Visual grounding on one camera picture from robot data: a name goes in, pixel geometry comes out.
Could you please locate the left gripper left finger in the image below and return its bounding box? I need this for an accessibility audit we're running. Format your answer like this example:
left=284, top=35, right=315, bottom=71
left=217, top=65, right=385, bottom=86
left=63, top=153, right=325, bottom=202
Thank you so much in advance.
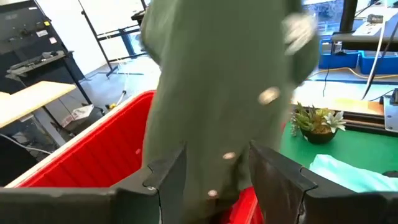
left=0, top=145, right=188, bottom=224

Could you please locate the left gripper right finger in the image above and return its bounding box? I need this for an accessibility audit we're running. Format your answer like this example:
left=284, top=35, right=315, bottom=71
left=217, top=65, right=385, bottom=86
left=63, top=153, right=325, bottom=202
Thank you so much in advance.
left=248, top=141, right=398, bottom=224

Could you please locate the teal garment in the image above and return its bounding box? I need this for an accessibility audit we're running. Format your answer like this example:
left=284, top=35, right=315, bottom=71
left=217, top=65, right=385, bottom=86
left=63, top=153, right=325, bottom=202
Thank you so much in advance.
left=309, top=154, right=398, bottom=194

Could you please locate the dark green garment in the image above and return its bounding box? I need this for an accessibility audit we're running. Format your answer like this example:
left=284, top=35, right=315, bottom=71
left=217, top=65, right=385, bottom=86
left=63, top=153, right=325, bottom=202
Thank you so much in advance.
left=139, top=0, right=321, bottom=224

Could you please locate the red plastic laundry bin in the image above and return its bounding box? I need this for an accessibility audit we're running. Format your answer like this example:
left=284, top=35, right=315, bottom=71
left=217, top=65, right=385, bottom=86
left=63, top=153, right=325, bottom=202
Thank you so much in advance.
left=12, top=90, right=265, bottom=224

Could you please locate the blue storage bin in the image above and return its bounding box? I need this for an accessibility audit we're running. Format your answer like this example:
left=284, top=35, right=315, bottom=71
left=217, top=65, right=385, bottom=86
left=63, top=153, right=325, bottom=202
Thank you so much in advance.
left=318, top=39, right=361, bottom=70
left=359, top=51, right=398, bottom=75

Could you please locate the green table mat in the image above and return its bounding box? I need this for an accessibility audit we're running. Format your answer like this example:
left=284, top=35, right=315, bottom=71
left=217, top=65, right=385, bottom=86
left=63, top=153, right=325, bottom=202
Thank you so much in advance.
left=279, top=120, right=398, bottom=175

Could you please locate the small potted succulent plant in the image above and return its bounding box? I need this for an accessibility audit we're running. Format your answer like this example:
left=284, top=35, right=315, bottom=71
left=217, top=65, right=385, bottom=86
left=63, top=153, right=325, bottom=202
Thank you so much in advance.
left=290, top=101, right=348, bottom=146

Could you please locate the black shelf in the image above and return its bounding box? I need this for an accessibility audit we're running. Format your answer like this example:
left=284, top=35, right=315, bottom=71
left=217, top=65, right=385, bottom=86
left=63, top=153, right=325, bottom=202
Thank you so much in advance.
left=330, top=0, right=398, bottom=53

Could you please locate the black equipment cabinet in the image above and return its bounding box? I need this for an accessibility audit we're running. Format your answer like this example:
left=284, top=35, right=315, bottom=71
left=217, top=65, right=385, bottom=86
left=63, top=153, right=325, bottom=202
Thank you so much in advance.
left=0, top=0, right=93, bottom=106

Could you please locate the whiteboard on black stand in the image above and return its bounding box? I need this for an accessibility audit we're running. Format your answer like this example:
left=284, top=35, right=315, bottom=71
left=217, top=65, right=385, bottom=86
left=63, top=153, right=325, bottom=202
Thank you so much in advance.
left=76, top=0, right=149, bottom=78

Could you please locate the silver frame bracket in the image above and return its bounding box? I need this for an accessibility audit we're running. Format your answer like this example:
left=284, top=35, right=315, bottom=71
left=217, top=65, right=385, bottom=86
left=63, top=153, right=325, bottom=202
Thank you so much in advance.
left=382, top=94, right=398, bottom=134

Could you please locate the yellow floor cable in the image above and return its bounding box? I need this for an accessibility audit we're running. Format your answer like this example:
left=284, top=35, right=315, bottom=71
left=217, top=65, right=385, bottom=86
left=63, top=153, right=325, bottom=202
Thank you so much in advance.
left=306, top=66, right=398, bottom=81

